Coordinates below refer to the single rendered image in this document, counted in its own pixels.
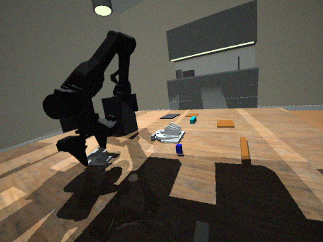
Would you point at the small cyan block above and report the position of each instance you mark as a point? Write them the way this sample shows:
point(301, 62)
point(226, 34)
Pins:
point(193, 119)

